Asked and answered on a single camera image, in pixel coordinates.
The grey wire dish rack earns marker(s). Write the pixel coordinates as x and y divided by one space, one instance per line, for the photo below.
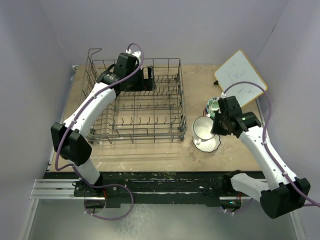
157 115

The orange red patterned bowl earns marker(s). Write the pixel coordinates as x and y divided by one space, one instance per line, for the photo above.
205 113

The white fluted bowl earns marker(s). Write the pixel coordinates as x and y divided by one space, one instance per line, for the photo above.
207 146

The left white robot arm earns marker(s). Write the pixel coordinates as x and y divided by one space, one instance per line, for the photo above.
69 137

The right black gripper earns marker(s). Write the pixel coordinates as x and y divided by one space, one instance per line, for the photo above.
215 129

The small whiteboard yellow frame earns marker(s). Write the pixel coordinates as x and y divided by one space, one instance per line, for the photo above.
239 69

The white cup with handle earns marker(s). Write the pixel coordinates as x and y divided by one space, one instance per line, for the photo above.
202 130

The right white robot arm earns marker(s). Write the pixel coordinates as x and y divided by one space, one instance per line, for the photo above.
282 191

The aluminium rail frame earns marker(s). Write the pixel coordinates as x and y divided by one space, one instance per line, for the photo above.
149 206

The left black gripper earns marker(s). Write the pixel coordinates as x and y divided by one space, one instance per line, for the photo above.
140 86

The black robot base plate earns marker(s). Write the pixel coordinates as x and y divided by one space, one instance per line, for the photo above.
176 188

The green leaf patterned bowl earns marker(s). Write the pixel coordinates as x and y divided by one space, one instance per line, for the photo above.
212 107

